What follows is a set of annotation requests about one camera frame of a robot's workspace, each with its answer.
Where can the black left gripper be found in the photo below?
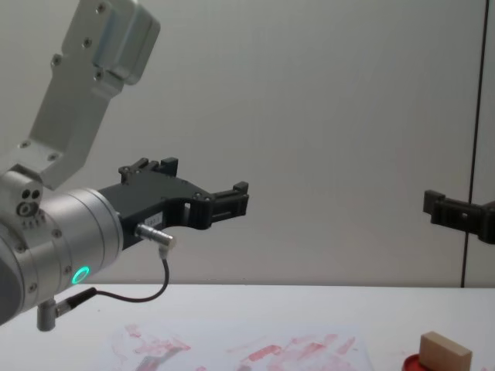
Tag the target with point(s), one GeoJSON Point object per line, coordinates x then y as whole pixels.
{"type": "Point", "coordinates": [154, 199]}

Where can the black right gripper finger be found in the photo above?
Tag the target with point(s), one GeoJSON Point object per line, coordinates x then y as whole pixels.
{"type": "Point", "coordinates": [456, 214]}

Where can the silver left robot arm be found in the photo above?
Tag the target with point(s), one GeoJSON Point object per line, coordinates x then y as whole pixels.
{"type": "Point", "coordinates": [69, 228]}

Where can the pale wooden block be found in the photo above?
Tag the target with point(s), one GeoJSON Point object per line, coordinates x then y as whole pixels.
{"type": "Point", "coordinates": [444, 353]}

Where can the white table cloth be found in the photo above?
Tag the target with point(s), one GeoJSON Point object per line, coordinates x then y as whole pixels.
{"type": "Point", "coordinates": [270, 305]}

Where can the round red base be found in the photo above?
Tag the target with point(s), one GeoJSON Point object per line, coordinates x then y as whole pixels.
{"type": "Point", "coordinates": [410, 363]}

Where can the white paper with red stains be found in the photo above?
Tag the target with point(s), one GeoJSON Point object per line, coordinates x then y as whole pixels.
{"type": "Point", "coordinates": [232, 348]}

